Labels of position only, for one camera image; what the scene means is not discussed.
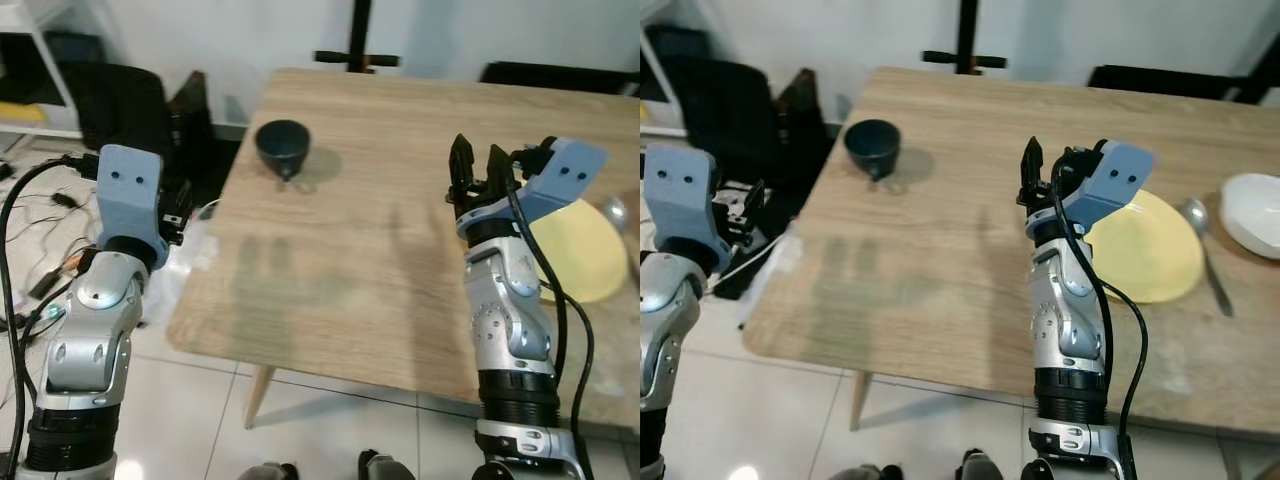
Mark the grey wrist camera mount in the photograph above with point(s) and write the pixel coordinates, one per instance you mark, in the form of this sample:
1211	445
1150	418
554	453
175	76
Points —
128	195
675	200
1115	175
565	170

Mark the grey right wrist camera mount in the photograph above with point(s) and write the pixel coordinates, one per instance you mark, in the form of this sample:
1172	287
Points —
1115	175
565	170

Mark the black chair back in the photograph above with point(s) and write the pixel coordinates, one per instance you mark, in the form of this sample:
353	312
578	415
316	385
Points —
1160	80
550	75

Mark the light wooden table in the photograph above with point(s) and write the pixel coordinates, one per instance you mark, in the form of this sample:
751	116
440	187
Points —
380	270
950	280

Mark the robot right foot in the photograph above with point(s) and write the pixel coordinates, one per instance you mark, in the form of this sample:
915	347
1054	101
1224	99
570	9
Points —
385	467
985	467

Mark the metal spoon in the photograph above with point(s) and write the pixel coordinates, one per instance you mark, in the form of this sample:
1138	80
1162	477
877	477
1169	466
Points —
615	212
1196	215

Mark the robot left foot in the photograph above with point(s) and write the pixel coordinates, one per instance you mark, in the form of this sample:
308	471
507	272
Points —
268	471
868	472

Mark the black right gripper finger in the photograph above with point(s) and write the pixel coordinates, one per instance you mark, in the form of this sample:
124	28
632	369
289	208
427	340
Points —
1031	165
499	170
462	165
1068	172

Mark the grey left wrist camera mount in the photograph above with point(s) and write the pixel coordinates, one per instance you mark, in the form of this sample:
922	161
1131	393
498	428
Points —
128	195
675	200

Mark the white bowl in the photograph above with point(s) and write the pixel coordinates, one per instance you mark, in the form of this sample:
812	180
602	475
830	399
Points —
1255	215

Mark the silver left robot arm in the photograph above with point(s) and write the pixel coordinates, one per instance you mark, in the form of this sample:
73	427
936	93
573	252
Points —
665	330
95	330

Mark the dark blue bowl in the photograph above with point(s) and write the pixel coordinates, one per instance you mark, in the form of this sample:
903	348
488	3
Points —
870	145
282	145

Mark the black stand with crossbar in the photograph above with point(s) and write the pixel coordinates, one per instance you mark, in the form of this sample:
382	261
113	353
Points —
967	30
360	30

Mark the black office chair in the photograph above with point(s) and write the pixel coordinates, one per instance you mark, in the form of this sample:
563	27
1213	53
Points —
725	100
125	105

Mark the yellow plate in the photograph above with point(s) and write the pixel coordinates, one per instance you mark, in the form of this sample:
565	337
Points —
1150	250
585	255

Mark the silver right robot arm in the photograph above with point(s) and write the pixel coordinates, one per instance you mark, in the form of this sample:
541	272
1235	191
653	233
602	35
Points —
1065	320
510	320

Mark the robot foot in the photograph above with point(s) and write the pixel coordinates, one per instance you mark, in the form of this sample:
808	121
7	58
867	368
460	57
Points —
268	471
385	467
985	467
868	472

